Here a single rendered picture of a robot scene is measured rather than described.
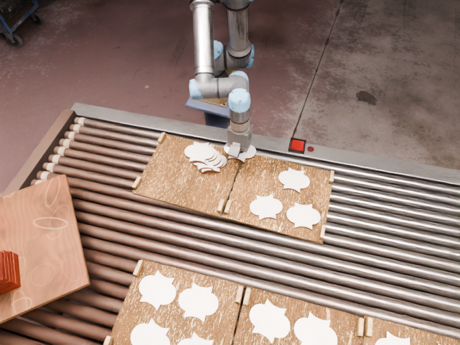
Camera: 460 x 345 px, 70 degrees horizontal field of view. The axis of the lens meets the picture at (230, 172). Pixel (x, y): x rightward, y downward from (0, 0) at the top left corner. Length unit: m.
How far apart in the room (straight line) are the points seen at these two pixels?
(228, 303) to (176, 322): 0.19
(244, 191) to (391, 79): 2.47
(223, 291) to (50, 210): 0.74
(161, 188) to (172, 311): 0.52
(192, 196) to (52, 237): 0.55
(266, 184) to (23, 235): 0.97
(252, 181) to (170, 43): 2.66
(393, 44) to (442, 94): 0.80
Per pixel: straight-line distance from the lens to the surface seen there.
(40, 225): 1.46
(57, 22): 4.70
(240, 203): 1.41
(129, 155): 1.66
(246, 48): 1.66
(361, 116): 3.16
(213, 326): 1.26
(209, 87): 1.24
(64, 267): 1.34
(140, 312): 1.31
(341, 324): 1.30
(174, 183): 1.49
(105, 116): 1.88
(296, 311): 1.28
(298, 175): 1.49
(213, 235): 1.37
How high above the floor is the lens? 2.18
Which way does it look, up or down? 56 degrees down
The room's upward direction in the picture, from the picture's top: 3 degrees counter-clockwise
